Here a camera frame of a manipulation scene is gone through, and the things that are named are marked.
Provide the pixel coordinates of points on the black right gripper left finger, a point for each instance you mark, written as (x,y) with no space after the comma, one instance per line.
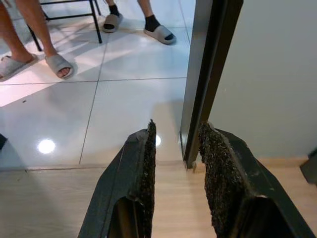
(123,186)

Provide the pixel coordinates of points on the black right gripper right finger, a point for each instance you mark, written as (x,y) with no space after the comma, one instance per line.
(247,198)

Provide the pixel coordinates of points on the grey open-toe slipper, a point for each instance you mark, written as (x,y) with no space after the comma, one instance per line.
(12,67)
(53,64)

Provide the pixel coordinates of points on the beige slide slipper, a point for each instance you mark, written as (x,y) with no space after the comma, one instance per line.
(161,32)
(112,22)

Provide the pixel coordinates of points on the black metal chair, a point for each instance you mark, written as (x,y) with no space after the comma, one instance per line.
(96,22)

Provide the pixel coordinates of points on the person leg with black sock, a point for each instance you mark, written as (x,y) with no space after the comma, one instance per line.
(151,18)
(114,10)

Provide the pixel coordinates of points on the bare person leg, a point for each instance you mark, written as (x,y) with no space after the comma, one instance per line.
(37,24)
(10,37)

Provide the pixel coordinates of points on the dark door frame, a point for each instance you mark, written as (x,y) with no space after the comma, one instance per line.
(205,74)

